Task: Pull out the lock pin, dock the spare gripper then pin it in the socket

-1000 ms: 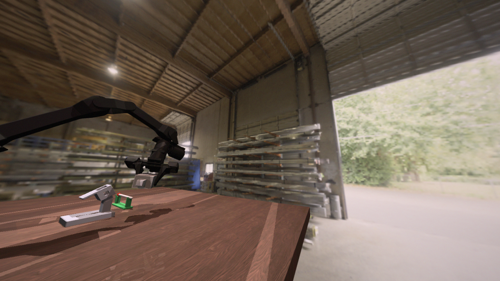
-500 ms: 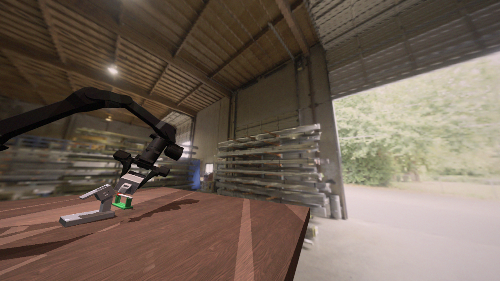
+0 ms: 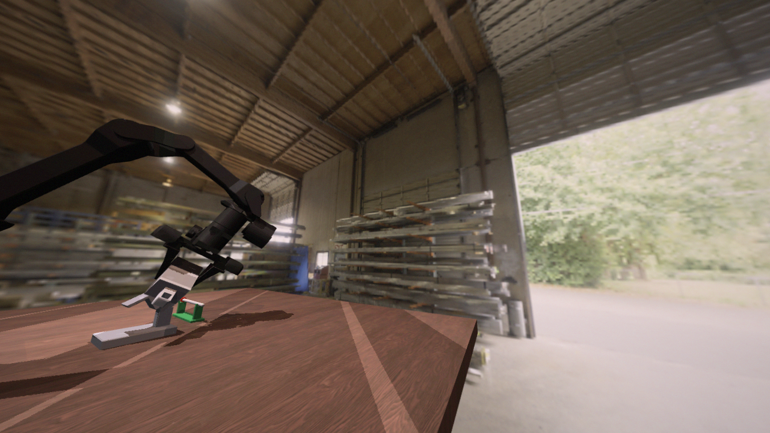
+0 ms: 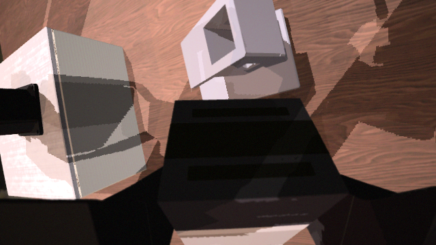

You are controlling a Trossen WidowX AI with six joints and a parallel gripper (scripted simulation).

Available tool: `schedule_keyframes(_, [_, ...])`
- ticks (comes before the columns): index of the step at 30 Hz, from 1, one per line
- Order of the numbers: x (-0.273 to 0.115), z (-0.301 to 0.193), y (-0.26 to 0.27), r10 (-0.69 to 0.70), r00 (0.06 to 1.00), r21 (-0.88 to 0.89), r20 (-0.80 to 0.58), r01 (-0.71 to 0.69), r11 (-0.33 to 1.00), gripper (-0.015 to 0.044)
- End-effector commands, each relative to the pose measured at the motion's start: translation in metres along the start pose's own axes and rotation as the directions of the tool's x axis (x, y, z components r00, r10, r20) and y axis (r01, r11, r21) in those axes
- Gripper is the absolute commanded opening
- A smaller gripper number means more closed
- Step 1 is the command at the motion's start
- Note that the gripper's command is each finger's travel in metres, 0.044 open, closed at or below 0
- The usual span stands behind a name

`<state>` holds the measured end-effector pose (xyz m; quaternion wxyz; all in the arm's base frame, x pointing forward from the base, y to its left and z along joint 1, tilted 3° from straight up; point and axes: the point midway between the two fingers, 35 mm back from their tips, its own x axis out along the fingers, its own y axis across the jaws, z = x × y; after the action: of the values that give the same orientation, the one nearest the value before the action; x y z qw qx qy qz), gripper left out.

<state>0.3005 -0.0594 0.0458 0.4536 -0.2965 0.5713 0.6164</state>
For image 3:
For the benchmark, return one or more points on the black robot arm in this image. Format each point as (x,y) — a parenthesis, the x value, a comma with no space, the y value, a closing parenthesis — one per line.
(121,140)

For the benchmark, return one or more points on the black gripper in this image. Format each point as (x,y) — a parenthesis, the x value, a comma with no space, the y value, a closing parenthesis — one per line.
(213,238)

